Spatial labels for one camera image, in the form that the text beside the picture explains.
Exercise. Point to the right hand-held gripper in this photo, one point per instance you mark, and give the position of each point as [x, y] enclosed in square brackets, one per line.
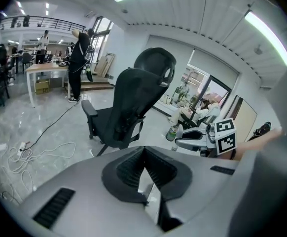
[223, 137]

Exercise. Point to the grey mesh waste bin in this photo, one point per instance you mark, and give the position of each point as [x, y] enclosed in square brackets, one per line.
[171, 133]

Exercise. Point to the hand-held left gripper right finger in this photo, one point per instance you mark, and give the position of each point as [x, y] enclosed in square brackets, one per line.
[195, 176]

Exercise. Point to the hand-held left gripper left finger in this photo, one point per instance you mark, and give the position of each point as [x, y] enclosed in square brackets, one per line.
[89, 194]

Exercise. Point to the white low counter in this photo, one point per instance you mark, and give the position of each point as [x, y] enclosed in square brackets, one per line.
[165, 108]

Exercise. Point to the beige framed board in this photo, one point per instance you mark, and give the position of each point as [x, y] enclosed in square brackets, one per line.
[244, 117]

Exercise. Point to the wooden table white legs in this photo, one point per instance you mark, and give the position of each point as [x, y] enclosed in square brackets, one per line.
[47, 67]

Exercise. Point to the black balcony railing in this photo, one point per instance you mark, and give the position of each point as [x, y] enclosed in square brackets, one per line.
[54, 23]

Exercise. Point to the leaning wooden boards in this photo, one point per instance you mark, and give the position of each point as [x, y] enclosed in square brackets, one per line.
[106, 64]

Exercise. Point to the black office chair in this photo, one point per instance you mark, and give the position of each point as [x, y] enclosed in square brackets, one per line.
[133, 102]

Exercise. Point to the cardboard box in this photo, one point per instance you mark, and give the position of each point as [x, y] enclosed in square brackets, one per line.
[43, 87]

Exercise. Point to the person's right forearm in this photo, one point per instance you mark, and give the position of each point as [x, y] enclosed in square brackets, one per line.
[259, 143]

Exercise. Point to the wooden steps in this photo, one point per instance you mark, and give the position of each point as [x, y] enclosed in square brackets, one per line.
[96, 85]

